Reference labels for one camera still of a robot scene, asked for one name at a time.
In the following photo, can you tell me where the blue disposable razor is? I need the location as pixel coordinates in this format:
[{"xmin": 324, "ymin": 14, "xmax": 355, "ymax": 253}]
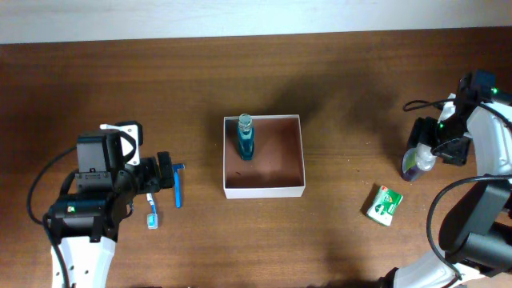
[{"xmin": 173, "ymin": 163, "xmax": 185, "ymax": 209}]

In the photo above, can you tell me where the green white soap box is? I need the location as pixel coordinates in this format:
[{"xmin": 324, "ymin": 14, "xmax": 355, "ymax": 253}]
[{"xmin": 366, "ymin": 186, "xmax": 403, "ymax": 226}]

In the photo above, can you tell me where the blue mouthwash bottle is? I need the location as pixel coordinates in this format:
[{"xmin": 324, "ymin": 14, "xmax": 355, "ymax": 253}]
[{"xmin": 237, "ymin": 114, "xmax": 254, "ymax": 161}]

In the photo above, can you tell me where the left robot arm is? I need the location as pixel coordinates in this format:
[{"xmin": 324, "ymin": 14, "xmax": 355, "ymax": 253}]
[{"xmin": 42, "ymin": 121, "xmax": 175, "ymax": 287}]

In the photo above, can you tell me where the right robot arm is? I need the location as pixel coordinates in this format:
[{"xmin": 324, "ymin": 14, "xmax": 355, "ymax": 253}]
[{"xmin": 377, "ymin": 70, "xmax": 511, "ymax": 288}]

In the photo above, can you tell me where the blue white toothbrush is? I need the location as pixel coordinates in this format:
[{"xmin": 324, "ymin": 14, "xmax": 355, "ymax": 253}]
[{"xmin": 146, "ymin": 193, "xmax": 158, "ymax": 230}]

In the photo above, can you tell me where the white square cardboard box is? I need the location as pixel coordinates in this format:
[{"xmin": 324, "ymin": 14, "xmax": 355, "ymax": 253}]
[{"xmin": 222, "ymin": 114, "xmax": 306, "ymax": 199}]

